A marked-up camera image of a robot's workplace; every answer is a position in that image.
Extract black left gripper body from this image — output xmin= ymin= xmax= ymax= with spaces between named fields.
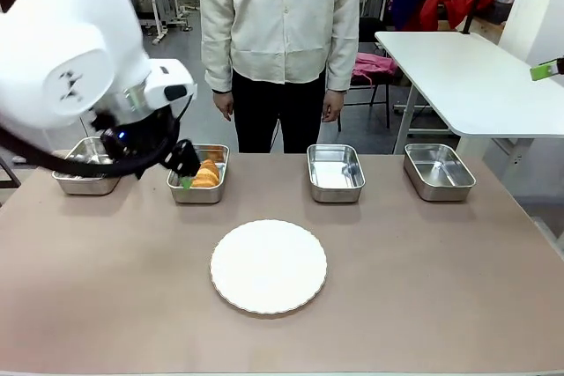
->
xmin=91 ymin=107 xmax=178 ymax=166

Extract golden brown croissant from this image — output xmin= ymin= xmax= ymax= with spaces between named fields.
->
xmin=192 ymin=158 xmax=221 ymax=190

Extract person right forearm cream sleeve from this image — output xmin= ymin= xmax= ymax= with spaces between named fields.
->
xmin=198 ymin=5 xmax=234 ymax=94

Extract person left forearm cream sleeve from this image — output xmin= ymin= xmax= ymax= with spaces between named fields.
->
xmin=324 ymin=5 xmax=360 ymax=93

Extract steel rectangular container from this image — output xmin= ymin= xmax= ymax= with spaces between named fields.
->
xmin=403 ymin=143 xmax=478 ymax=203
xmin=51 ymin=136 xmax=122 ymax=197
xmin=166 ymin=144 xmax=232 ymax=205
xmin=306 ymin=144 xmax=367 ymax=204

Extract person right hand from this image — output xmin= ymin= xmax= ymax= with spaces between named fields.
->
xmin=211 ymin=90 xmax=235 ymax=123

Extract person left hand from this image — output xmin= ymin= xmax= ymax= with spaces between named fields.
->
xmin=322 ymin=90 xmax=345 ymax=123

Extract dark grey storage bin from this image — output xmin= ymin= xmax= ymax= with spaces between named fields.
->
xmin=492 ymin=0 xmax=519 ymax=26

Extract large white side table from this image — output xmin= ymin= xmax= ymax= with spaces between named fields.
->
xmin=374 ymin=30 xmax=564 ymax=153

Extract person black trousers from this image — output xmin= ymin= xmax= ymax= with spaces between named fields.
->
xmin=231 ymin=67 xmax=328 ymax=154

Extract white scalloped plate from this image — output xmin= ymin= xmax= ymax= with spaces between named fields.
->
xmin=210 ymin=218 xmax=329 ymax=316

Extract pink cloth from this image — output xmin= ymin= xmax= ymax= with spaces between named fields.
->
xmin=352 ymin=51 xmax=400 ymax=86

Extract person torso cream shirt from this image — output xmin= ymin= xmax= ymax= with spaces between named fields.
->
xmin=198 ymin=0 xmax=366 ymax=94

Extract black chair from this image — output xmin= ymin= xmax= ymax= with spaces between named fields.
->
xmin=338 ymin=16 xmax=394 ymax=133

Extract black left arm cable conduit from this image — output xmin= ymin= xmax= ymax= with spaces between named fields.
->
xmin=0 ymin=93 xmax=196 ymax=181

